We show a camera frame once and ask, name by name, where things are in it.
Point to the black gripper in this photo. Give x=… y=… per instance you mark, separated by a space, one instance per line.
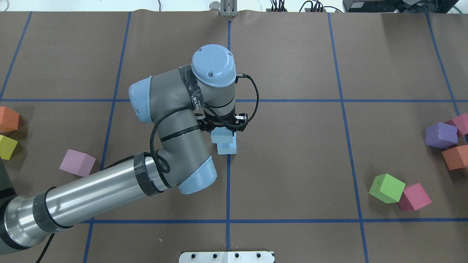
x=221 y=123

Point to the light blue foam block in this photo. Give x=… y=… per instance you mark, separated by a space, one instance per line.
x=227 y=149
x=222 y=135

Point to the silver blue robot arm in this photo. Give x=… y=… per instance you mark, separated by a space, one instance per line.
x=181 y=104

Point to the small metal cylinder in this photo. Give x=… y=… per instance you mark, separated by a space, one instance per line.
x=215 y=6

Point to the light pink foam block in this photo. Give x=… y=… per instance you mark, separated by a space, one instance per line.
x=77 y=163

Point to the magenta foam block beside green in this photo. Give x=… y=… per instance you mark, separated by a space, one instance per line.
x=413 y=198

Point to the purple foam block near tray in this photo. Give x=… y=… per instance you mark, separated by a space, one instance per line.
x=441 y=135

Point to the far orange foam block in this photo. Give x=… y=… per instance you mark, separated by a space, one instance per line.
x=9 y=120

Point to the orange foam block near tray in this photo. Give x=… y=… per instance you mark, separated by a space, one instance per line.
x=457 y=157

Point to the pink foam block near tray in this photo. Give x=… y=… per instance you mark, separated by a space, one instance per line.
x=461 y=123

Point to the yellow foam block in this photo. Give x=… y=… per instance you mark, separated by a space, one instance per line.
x=7 y=147

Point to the aluminium frame post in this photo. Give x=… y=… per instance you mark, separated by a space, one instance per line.
x=228 y=8

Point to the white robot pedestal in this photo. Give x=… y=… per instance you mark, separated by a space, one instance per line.
x=228 y=257

